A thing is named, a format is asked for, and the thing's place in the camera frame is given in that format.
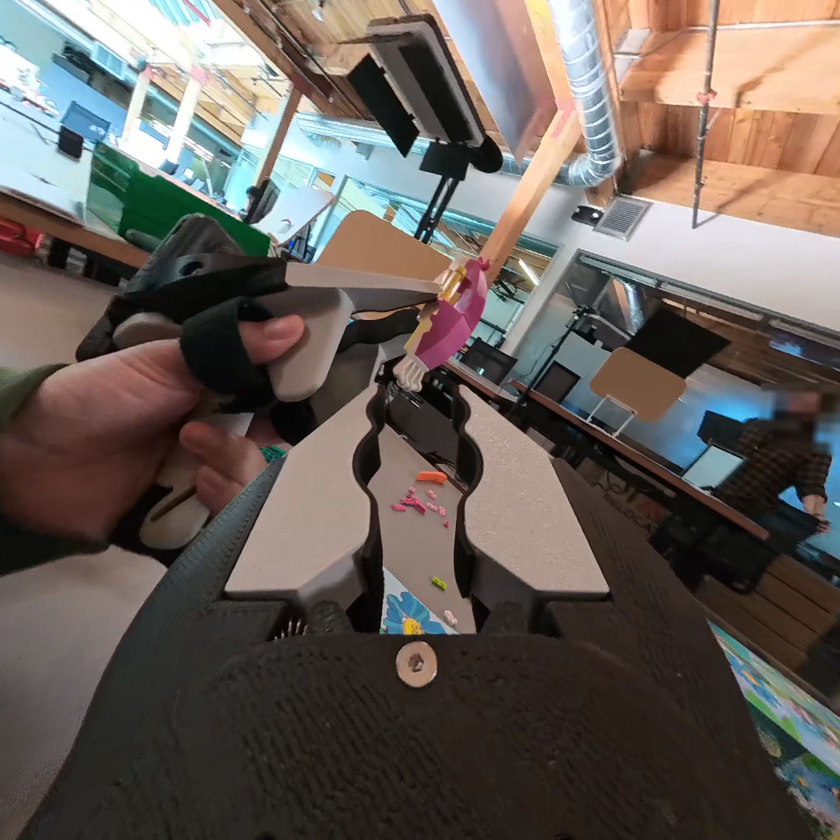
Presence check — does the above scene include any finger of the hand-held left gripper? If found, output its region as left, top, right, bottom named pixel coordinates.
left=285, top=262, right=442, bottom=295
left=348, top=293, right=438, bottom=316

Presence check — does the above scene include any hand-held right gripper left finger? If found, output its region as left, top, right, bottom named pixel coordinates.
left=224, top=384, right=385, bottom=634

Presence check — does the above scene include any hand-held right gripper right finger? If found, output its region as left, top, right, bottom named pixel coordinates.
left=451, top=384, right=613, bottom=632

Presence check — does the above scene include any pink white lego assembly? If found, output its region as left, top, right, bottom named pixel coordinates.
left=392, top=256, right=492, bottom=393

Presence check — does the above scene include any person's left forearm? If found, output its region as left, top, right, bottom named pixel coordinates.
left=0, top=364, right=109, bottom=575

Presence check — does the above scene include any pile of pink lego pieces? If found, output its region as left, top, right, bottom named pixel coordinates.
left=391, top=486, right=451, bottom=529

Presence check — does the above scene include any colourful lego box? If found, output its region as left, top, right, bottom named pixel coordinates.
left=705, top=617, right=840, bottom=834

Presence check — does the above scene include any person's left hand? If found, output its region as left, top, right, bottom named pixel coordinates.
left=0, top=315, right=307, bottom=542

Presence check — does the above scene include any tan board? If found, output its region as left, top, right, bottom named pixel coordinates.
left=315, top=210, right=455, bottom=290
left=588, top=348, right=688, bottom=422

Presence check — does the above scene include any green bin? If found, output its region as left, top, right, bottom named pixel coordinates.
left=85, top=141, right=273, bottom=258

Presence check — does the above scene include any long wooden table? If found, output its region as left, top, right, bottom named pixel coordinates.
left=446, top=357, right=772, bottom=542

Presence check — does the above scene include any flower instruction booklet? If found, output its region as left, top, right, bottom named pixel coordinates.
left=381, top=567, right=460, bottom=636

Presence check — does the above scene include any black ceiling heater unit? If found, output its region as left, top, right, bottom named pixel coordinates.
left=346, top=16, right=504, bottom=175

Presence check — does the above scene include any black monitor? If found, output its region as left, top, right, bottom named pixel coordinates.
left=623, top=307, right=732, bottom=380

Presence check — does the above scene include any metal ceiling pipe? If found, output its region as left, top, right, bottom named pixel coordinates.
left=691, top=0, right=723, bottom=229

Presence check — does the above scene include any white wall vent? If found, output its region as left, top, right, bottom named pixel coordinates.
left=594, top=196, right=655, bottom=241

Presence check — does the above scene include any silver ceiling duct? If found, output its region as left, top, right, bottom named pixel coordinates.
left=502, top=0, right=626, bottom=193

